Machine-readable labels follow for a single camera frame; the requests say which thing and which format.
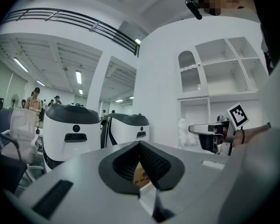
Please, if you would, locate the brown cardboard box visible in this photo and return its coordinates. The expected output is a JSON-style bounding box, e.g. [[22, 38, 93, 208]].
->
[[133, 161, 153, 187]]

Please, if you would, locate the large white delivery robot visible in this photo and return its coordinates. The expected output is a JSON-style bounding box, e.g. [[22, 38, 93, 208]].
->
[[42, 103, 102, 170]]

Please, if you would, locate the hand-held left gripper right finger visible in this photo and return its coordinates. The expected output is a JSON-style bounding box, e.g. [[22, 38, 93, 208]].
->
[[139, 140, 231, 224]]

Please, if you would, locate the person's black shirt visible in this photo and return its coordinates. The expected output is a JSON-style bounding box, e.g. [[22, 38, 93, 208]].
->
[[259, 8, 280, 70]]

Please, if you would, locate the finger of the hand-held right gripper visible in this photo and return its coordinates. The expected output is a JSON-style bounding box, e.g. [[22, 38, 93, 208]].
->
[[188, 123, 216, 153]]

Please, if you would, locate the black railing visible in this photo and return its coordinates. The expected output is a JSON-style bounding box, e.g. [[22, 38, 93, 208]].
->
[[1, 7, 141, 57]]

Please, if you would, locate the blue office chair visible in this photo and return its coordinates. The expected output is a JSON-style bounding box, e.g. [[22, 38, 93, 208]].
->
[[0, 107, 14, 147]]

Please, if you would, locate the black head-worn camera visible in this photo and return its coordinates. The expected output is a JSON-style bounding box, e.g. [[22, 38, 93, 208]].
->
[[185, 0, 203, 21]]

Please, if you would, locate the standing fan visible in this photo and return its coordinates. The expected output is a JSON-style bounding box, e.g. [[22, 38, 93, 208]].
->
[[10, 93, 20, 110]]

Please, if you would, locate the small white delivery robot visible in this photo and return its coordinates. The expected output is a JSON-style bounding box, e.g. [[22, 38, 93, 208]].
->
[[100, 112, 150, 149]]

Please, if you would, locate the white shelf cabinet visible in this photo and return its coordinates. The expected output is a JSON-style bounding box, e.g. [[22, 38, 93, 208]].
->
[[176, 36, 269, 149]]

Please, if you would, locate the white mesh chair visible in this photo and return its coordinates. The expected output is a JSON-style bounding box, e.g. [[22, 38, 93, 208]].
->
[[0, 107, 45, 170]]

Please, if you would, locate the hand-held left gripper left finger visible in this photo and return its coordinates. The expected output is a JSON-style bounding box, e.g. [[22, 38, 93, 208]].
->
[[16, 140, 155, 224]]

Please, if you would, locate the clear plastic bag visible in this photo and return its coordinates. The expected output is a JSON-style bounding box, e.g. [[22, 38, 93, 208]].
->
[[176, 117, 201, 149]]

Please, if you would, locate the person's right forearm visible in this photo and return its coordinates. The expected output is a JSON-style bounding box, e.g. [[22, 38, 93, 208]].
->
[[232, 122, 272, 147]]

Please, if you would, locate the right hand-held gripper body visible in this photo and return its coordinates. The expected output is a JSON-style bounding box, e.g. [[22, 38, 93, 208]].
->
[[208, 103, 249, 156]]

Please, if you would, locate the black office chair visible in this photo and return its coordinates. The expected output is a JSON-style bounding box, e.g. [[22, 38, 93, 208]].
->
[[0, 97, 29, 194]]

